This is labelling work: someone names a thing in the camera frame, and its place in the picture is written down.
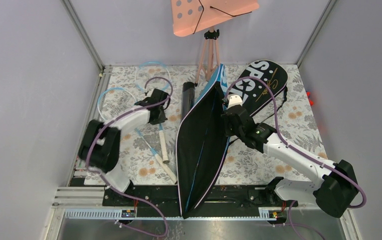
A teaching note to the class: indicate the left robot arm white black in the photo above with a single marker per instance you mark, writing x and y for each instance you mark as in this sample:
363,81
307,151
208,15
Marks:
121,114

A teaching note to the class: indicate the floral table mat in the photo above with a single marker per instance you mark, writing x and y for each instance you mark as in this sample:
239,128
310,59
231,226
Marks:
271,93

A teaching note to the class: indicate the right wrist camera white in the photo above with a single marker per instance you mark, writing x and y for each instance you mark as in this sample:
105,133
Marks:
234,100

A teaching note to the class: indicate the blue racket white grip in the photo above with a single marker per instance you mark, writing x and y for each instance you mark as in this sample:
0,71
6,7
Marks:
162,142

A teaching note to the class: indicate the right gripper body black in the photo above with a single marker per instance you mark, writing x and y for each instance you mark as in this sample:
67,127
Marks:
229,130

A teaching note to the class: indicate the blue racket bag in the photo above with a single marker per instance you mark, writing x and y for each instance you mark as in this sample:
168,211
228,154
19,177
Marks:
201,145

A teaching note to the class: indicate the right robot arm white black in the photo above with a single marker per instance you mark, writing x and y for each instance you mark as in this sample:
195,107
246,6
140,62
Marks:
330,185

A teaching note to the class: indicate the pink music stand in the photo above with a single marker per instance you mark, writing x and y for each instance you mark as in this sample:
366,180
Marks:
190,17

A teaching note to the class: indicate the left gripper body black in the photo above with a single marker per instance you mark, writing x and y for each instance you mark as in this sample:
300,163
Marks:
161,118

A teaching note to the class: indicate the black sport racket bag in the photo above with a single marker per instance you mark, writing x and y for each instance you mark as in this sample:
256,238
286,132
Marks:
254,95

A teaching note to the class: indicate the black shuttlecock tube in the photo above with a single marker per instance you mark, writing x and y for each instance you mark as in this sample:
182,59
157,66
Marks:
188,98

